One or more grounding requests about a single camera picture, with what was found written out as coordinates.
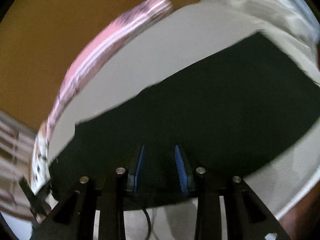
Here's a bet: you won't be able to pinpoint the black pants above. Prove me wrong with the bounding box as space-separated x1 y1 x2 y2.
49 33 319 207

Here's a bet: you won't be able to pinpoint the floral patterned pillow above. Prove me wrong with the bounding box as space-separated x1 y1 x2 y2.
30 121 50 194

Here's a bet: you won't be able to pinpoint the pink striped baby pillow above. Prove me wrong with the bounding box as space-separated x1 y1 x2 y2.
46 0 172 140

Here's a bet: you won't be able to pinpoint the wooden headboard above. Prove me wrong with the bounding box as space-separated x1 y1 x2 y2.
1 0 200 129

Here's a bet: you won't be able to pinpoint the beige textured bed sheet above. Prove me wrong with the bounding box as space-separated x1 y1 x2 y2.
33 0 319 239

